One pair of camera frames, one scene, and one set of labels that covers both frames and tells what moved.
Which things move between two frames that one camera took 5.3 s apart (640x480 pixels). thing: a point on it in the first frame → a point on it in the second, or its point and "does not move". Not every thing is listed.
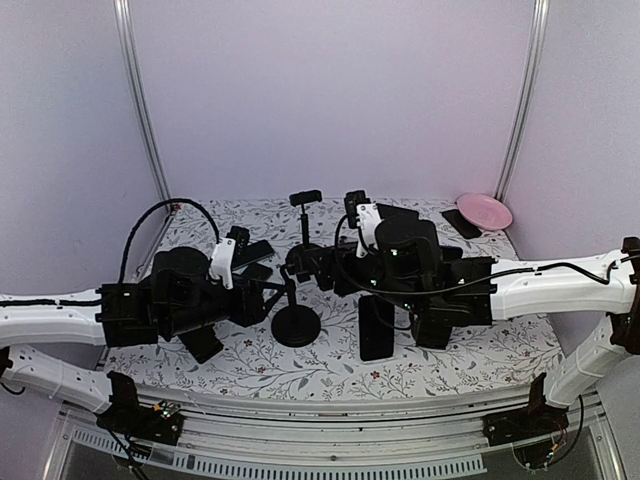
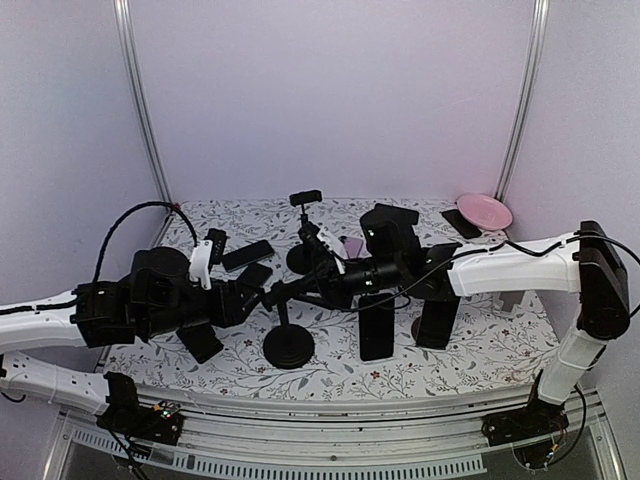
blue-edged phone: [433, 333] does not move
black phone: [251, 253] does not move
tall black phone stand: [295, 325] → [288, 346]
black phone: [257, 271] does not move
